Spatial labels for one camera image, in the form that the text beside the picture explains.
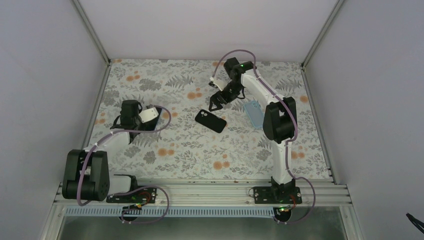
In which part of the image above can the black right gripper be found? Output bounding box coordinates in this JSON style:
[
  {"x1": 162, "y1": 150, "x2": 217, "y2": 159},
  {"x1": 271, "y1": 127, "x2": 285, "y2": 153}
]
[{"x1": 209, "y1": 81, "x2": 245, "y2": 112}]

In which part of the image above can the black phone case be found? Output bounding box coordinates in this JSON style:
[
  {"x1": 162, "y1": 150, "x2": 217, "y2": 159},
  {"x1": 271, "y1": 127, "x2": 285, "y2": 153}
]
[{"x1": 194, "y1": 109, "x2": 227, "y2": 133}]

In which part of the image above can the light blue phone case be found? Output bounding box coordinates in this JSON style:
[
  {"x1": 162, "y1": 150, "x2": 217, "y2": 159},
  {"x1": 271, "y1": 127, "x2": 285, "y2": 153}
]
[{"x1": 243, "y1": 100, "x2": 264, "y2": 129}]

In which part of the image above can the blue phone with black screen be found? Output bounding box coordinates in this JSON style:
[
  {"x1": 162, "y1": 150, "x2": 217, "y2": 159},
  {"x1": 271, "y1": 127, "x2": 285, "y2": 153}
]
[{"x1": 141, "y1": 107, "x2": 162, "y2": 131}]

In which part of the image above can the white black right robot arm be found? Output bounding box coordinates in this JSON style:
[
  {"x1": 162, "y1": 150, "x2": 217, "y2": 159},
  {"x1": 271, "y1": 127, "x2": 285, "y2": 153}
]
[{"x1": 208, "y1": 57, "x2": 297, "y2": 204}]

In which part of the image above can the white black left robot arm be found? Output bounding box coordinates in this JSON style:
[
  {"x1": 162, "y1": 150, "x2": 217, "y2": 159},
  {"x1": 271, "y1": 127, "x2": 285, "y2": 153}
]
[{"x1": 62, "y1": 100, "x2": 143, "y2": 206}]

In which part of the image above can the floral patterned table mat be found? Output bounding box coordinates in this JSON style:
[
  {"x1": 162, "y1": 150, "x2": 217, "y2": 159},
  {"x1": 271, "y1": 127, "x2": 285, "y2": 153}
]
[{"x1": 82, "y1": 58, "x2": 334, "y2": 181}]

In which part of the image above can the black object at corner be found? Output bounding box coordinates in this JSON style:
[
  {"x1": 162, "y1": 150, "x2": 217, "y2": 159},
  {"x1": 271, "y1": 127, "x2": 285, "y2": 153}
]
[{"x1": 406, "y1": 212, "x2": 424, "y2": 234}]

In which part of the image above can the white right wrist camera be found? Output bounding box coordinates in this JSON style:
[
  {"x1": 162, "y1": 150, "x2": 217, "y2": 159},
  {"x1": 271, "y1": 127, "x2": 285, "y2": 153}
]
[{"x1": 208, "y1": 76, "x2": 227, "y2": 91}]

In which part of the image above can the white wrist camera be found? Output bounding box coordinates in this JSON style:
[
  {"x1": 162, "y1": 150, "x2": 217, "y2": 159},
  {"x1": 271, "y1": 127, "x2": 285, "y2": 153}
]
[
  {"x1": 139, "y1": 106, "x2": 159, "y2": 124},
  {"x1": 208, "y1": 76, "x2": 227, "y2": 91}
]

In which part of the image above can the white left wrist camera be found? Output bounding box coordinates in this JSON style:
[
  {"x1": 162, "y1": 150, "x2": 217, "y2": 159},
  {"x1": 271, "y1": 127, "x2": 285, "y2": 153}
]
[{"x1": 139, "y1": 106, "x2": 159, "y2": 124}]

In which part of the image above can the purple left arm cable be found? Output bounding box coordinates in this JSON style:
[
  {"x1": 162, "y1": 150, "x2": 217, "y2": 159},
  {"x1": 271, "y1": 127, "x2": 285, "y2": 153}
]
[{"x1": 76, "y1": 105, "x2": 172, "y2": 226}]

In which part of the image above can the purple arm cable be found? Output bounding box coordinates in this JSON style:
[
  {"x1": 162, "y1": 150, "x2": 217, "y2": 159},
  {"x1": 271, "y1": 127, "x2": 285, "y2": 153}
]
[
  {"x1": 210, "y1": 49, "x2": 317, "y2": 225},
  {"x1": 76, "y1": 105, "x2": 172, "y2": 226}
]

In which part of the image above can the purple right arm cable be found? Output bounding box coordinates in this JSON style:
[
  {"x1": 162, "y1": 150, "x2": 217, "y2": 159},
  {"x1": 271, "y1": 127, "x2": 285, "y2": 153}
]
[{"x1": 210, "y1": 49, "x2": 317, "y2": 225}]

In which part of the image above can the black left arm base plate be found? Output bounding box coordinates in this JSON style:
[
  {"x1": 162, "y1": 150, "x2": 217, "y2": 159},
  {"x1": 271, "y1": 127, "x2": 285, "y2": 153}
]
[{"x1": 106, "y1": 186, "x2": 158, "y2": 205}]

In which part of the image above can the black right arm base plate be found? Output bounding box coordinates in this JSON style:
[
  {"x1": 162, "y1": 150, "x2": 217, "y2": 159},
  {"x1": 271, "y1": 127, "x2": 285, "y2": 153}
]
[{"x1": 253, "y1": 186, "x2": 303, "y2": 205}]

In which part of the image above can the slotted grey cable duct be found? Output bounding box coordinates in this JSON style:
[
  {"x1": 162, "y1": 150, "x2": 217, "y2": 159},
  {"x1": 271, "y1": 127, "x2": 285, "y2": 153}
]
[{"x1": 64, "y1": 206, "x2": 275, "y2": 218}]

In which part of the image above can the aluminium frame post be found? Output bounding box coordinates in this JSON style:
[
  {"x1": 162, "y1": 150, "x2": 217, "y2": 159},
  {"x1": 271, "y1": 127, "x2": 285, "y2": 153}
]
[
  {"x1": 71, "y1": 0, "x2": 111, "y2": 65},
  {"x1": 301, "y1": 0, "x2": 345, "y2": 70}
]

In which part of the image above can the right aluminium frame post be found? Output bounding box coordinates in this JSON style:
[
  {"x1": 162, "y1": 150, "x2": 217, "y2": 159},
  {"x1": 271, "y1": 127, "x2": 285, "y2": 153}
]
[{"x1": 301, "y1": 0, "x2": 345, "y2": 70}]

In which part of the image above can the aluminium mounting rail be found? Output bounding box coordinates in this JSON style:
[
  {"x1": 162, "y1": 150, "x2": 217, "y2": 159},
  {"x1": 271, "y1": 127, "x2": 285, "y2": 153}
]
[{"x1": 53, "y1": 180, "x2": 352, "y2": 207}]

